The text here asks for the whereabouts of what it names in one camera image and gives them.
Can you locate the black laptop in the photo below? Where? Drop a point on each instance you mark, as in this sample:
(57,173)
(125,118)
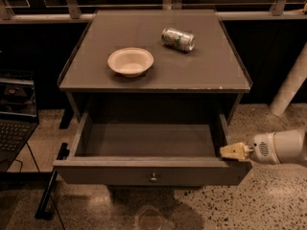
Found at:
(18,114)

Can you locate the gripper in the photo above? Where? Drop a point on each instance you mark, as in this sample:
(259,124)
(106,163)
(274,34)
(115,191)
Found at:
(262,149)

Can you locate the silver green soda can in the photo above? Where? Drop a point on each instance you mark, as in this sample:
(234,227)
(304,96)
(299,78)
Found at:
(179,40)

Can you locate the white paper bowl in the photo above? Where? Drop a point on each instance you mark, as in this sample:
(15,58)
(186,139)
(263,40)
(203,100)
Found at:
(130,62)

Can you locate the metal railing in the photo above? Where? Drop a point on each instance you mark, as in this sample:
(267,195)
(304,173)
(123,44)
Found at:
(54,11)

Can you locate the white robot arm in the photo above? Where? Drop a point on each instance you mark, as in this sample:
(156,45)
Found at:
(281,147)

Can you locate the grey top drawer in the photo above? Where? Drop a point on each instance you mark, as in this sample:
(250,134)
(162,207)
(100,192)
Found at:
(150,155)

